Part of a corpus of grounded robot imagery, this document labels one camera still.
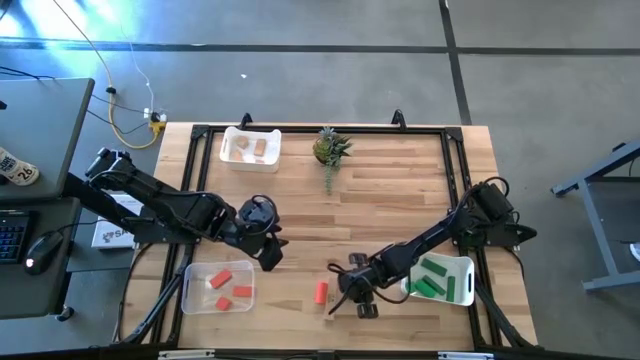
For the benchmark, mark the white plastic bin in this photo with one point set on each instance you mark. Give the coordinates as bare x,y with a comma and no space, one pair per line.
272,150
460,265

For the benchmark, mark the backlit black keyboard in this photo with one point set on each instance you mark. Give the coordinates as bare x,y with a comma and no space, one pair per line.
12,237

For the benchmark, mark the dark grey desk top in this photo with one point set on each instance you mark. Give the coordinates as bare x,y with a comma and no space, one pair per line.
30,295

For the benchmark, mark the white rounded object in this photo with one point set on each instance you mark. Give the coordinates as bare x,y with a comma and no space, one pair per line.
636,251

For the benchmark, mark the black computer mouse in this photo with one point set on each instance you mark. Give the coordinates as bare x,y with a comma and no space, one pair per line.
44,252

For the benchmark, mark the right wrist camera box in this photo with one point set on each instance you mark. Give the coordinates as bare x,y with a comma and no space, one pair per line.
367,310

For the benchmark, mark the white printed box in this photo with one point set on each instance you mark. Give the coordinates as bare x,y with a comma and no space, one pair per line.
112,235

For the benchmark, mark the silver metal bracket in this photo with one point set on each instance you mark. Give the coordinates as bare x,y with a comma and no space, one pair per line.
186,355
465,356

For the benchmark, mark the white labelled bottle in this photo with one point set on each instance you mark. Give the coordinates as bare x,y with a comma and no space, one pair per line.
17,170

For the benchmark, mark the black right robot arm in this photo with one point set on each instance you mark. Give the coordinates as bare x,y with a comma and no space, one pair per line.
430,235

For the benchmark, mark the black clamp bracket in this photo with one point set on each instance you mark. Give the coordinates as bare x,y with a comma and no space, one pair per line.
398,119
245,120

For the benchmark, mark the long natural wooden plank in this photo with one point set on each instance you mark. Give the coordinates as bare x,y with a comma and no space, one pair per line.
330,312

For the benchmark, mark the black desk caster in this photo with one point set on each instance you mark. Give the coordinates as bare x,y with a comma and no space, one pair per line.
65,314

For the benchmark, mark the small green wooden block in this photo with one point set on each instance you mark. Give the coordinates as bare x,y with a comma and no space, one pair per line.
410,287

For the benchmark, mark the potted succulent plant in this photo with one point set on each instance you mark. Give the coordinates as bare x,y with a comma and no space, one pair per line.
325,150

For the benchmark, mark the blue-grey metal table frame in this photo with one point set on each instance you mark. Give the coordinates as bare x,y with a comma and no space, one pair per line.
598,225

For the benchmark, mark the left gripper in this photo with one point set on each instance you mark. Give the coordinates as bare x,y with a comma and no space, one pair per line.
257,222

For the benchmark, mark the white power outlet box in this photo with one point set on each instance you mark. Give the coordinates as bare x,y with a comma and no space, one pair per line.
148,114

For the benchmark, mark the clear plastic bin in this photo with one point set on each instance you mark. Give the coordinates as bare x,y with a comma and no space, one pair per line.
197,295

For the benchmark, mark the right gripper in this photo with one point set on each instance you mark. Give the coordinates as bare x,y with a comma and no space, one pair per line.
357,282

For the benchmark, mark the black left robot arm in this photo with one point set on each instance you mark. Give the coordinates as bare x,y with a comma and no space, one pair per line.
165,202

